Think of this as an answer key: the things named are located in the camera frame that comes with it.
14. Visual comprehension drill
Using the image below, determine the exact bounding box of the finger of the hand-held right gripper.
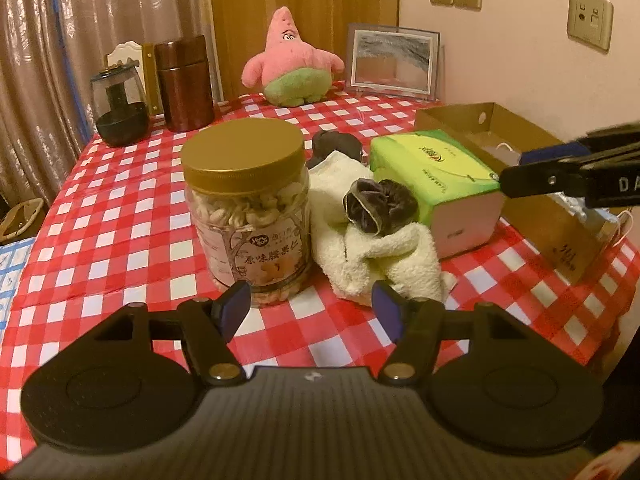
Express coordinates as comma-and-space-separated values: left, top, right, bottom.
520, 124, 640, 166
500, 152, 601, 202

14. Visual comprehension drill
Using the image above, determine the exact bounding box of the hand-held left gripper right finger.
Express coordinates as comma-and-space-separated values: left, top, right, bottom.
372, 280, 538, 387

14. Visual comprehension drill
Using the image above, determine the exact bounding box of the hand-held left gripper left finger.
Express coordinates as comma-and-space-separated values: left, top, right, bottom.
92, 280, 252, 387

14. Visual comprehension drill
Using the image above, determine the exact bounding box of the silvery white face mask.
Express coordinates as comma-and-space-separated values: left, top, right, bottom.
557, 194, 617, 233

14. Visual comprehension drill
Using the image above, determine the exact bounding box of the brown cardboard box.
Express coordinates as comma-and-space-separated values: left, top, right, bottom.
415, 102, 632, 286

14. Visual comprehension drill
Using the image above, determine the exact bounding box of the cream towel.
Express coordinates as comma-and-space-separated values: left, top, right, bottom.
307, 152, 456, 306

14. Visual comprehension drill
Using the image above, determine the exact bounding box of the dark sheer scrunchie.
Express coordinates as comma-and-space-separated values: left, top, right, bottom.
342, 177, 418, 236

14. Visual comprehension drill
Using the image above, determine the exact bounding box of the black fuzzy hair tie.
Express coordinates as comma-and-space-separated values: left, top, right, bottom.
310, 130, 362, 168

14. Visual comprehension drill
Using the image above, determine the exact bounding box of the nut jar with gold lid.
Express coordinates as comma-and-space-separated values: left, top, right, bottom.
181, 121, 312, 308

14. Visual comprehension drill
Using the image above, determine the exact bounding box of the green tissue box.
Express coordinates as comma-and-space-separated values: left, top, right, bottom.
369, 130, 506, 260

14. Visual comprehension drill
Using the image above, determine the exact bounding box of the red white checkered tablecloth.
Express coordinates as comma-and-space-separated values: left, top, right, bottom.
0, 80, 640, 376

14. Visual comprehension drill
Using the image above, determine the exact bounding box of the framed picture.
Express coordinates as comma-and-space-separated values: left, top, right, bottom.
346, 24, 443, 101

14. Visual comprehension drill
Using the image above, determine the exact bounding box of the blue white patterned cloth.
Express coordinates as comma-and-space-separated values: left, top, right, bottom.
0, 237, 36, 321

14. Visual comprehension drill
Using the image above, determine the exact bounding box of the brown wooden canister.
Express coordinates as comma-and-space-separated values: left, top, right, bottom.
154, 35, 215, 133

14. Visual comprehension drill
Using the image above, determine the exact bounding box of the dark glass jar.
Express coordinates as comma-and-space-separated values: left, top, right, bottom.
90, 65, 150, 148

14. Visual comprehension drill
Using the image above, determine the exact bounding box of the wicker basket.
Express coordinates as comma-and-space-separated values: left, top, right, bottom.
0, 199, 46, 241

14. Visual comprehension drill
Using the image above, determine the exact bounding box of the pink starfish plush toy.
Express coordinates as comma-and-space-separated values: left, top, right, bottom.
241, 6, 345, 107

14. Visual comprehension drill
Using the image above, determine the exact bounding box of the white wooden stand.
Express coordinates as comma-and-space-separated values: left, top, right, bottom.
104, 41, 151, 116

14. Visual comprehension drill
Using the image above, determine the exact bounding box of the beige sheer curtain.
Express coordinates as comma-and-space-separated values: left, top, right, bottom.
0, 0, 221, 211

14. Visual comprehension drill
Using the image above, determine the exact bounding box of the beige wall antenna socket plate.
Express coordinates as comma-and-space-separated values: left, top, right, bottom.
566, 0, 614, 53

